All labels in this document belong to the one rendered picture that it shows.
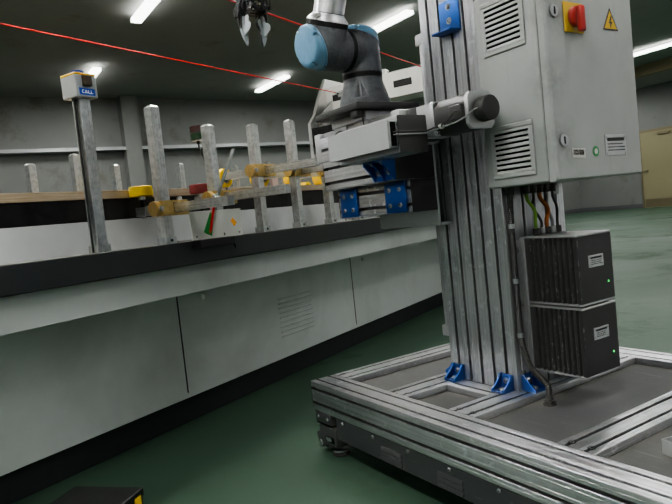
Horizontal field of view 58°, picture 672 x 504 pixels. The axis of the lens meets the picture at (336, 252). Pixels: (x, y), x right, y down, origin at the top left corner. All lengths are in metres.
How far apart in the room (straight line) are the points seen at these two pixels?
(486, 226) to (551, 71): 0.43
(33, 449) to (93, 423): 0.21
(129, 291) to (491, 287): 1.09
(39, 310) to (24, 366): 0.27
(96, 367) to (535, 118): 1.55
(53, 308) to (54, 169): 10.35
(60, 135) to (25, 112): 0.66
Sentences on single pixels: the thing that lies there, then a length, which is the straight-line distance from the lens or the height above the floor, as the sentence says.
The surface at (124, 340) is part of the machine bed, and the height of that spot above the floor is 0.38.
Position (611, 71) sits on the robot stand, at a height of 1.01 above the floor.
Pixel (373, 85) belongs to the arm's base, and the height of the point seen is 1.09.
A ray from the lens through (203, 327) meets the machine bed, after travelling 2.49.
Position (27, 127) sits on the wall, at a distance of 12.21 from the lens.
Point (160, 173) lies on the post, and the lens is 2.09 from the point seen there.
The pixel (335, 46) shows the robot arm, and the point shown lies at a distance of 1.74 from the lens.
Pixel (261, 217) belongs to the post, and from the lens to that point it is 2.44.
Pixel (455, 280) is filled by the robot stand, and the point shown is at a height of 0.52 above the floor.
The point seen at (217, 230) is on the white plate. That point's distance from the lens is 2.24.
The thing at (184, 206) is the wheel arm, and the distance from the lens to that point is 2.07.
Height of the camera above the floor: 0.74
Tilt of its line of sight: 4 degrees down
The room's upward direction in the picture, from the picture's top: 6 degrees counter-clockwise
